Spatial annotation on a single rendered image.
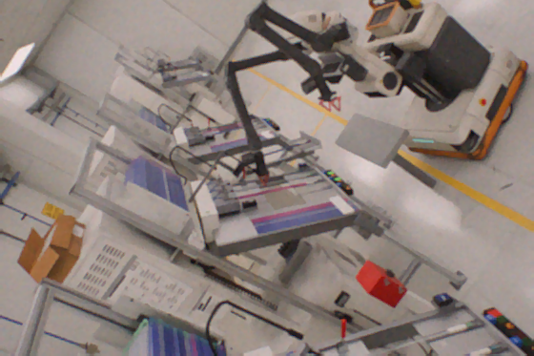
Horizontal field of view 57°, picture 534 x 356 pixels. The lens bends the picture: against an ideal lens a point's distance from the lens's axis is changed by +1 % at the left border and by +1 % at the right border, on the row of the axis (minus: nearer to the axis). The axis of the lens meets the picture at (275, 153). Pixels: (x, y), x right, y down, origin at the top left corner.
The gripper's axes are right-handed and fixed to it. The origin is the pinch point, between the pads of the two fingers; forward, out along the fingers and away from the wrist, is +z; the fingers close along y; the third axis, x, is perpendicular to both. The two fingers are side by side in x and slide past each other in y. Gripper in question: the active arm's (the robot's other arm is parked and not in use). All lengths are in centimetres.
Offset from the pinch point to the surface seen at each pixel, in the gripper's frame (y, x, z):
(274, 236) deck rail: 60, -12, 0
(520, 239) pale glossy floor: 78, 106, 32
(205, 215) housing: 39, -39, -10
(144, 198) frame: 49, -63, -30
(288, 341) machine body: 57, -15, 61
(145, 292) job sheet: 60, -73, 8
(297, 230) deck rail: 60, 0, 1
